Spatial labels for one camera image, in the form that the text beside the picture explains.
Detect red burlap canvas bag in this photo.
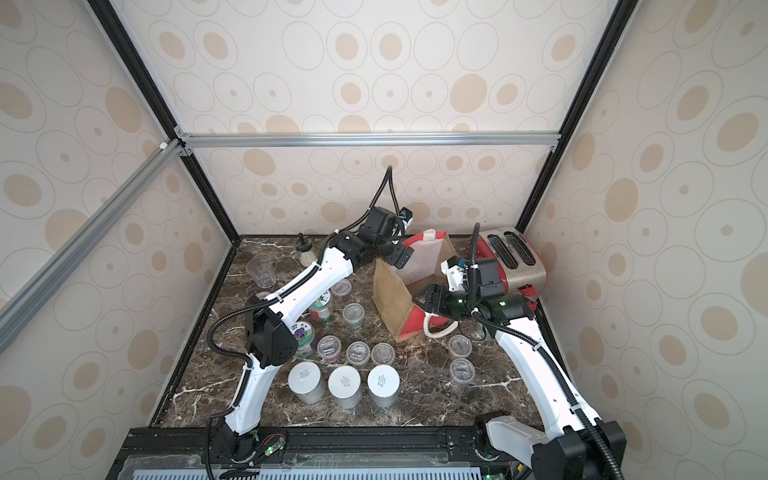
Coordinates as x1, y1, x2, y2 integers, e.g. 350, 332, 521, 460
373, 229, 456, 343

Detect seed jar red label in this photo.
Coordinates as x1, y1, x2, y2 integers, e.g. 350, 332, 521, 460
447, 334, 473, 359

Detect seed jar green label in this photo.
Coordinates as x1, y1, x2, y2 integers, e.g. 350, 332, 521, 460
342, 303, 365, 330

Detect wide jar pineapple lid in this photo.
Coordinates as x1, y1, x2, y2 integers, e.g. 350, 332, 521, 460
309, 290, 333, 323

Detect wide jar purple flower label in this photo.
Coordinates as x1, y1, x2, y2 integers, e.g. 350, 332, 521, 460
292, 321, 316, 359

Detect small jar red label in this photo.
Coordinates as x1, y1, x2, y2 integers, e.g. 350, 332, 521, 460
316, 335, 342, 364

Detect seed jar orange label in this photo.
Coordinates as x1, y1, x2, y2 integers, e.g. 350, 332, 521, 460
346, 341, 371, 368

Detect wide jar dark lid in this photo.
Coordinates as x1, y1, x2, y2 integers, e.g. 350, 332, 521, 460
367, 365, 400, 408

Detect wide jar white bottom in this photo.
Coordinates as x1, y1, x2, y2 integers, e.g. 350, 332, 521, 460
328, 365, 362, 410

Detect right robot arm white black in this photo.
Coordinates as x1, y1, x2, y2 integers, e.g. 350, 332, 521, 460
414, 227, 626, 479

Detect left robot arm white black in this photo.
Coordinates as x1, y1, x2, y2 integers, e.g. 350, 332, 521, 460
206, 167, 413, 442

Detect red silver toaster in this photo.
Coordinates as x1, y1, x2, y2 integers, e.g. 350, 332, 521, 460
477, 228, 548, 301

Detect glass sugar jar black lid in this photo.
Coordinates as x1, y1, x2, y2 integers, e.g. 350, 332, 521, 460
295, 233, 317, 267

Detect clear plastic cup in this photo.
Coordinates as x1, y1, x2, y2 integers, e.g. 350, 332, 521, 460
246, 258, 276, 289

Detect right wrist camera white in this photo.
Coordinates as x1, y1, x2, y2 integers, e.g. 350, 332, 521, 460
440, 256, 467, 292

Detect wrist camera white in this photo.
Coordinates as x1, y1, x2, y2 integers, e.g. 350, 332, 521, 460
398, 207, 413, 224
440, 256, 467, 292

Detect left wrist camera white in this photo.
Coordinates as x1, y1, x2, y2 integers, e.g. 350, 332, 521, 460
398, 207, 413, 224

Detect horizontal aluminium rail back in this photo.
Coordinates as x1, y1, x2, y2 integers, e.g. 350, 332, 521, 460
181, 131, 561, 148

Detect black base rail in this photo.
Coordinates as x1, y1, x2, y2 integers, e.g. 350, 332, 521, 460
105, 423, 625, 480

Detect aluminium rail left wall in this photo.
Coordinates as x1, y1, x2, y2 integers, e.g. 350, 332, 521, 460
1, 139, 182, 350

